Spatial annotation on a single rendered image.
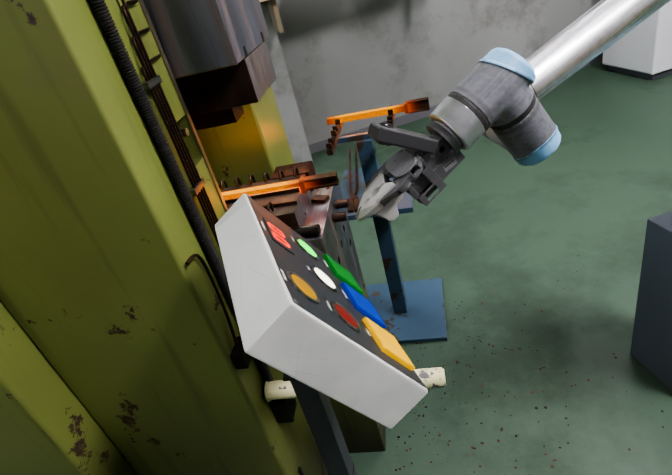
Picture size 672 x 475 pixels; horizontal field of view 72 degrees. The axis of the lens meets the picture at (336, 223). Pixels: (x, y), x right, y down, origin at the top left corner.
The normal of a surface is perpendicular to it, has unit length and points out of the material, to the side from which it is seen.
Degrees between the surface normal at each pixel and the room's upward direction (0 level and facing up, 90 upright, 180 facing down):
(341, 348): 90
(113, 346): 90
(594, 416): 0
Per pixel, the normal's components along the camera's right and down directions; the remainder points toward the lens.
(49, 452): -0.10, 0.53
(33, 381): 0.97, -0.15
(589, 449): -0.23, -0.84
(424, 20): 0.24, 0.45
